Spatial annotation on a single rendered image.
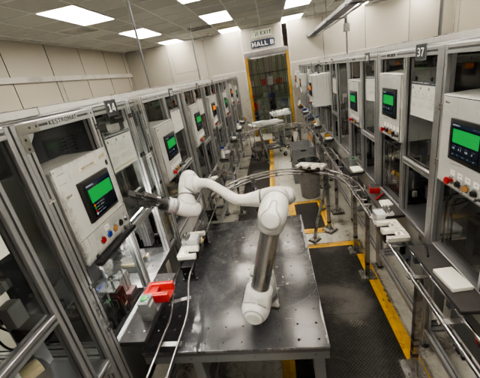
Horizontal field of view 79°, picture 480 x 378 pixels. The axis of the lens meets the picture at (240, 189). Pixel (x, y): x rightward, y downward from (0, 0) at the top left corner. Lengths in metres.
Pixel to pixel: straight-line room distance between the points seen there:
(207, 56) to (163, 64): 1.47
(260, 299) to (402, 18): 9.78
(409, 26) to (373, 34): 0.97
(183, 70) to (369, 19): 5.74
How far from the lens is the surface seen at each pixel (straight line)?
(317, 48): 10.03
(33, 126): 1.39
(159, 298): 1.87
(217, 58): 10.05
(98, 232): 1.58
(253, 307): 1.68
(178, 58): 10.33
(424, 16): 10.90
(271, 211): 1.32
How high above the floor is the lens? 2.06
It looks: 21 degrees down
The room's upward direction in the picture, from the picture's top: 10 degrees counter-clockwise
